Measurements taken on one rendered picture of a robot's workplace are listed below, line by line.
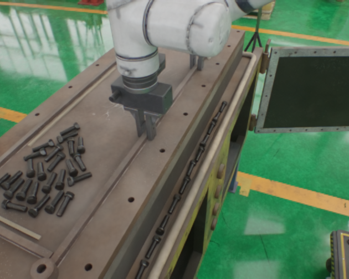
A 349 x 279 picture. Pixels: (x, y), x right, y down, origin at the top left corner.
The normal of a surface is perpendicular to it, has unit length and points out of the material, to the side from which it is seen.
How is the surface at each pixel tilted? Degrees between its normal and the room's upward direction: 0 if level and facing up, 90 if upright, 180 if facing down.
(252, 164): 0
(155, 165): 0
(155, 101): 90
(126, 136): 0
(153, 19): 61
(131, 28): 90
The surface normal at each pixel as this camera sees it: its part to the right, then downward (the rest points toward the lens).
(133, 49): 0.09, 0.70
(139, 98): -0.40, 0.64
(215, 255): -0.03, -0.73
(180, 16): -0.38, 0.00
